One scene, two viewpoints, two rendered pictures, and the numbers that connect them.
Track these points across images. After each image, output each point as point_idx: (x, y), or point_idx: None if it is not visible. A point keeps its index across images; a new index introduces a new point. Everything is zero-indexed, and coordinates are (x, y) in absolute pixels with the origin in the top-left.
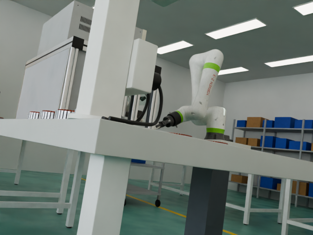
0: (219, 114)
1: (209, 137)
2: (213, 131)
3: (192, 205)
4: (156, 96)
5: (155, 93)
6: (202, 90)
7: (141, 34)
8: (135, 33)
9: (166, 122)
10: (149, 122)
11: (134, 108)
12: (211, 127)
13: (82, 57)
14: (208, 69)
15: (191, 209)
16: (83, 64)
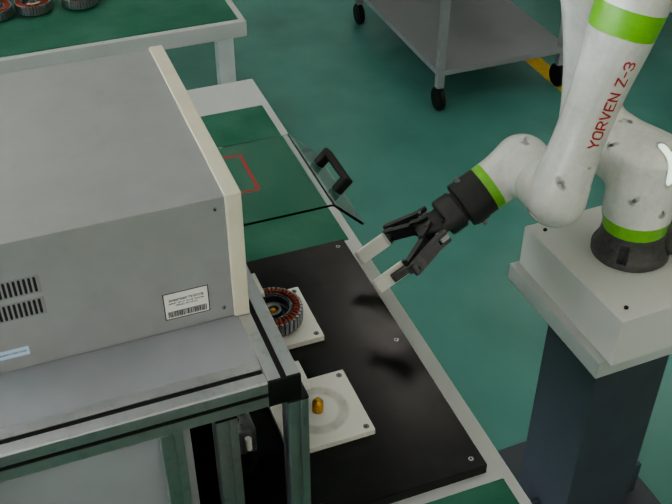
0: (646, 188)
1: (606, 254)
2: (621, 237)
3: (545, 402)
4: (302, 436)
5: (296, 430)
6: (574, 128)
7: (221, 215)
8: (196, 225)
9: (432, 254)
10: (292, 496)
11: (233, 489)
12: (615, 224)
13: (4, 487)
14: (607, 39)
15: (542, 410)
16: (15, 499)
